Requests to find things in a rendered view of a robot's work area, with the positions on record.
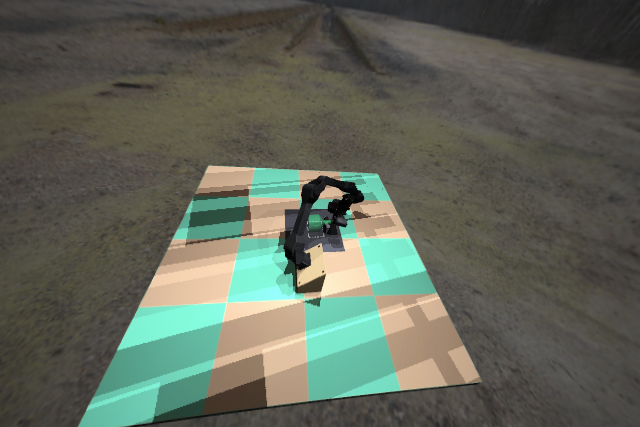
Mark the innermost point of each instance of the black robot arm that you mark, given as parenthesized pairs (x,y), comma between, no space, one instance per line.
(294,244)

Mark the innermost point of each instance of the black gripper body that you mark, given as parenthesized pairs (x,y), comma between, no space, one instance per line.
(340,219)

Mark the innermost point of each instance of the clear green glass bottle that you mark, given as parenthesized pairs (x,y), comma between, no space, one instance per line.
(315,223)

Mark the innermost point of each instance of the dark grey flat mat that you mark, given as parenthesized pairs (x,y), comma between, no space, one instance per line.
(331,242)

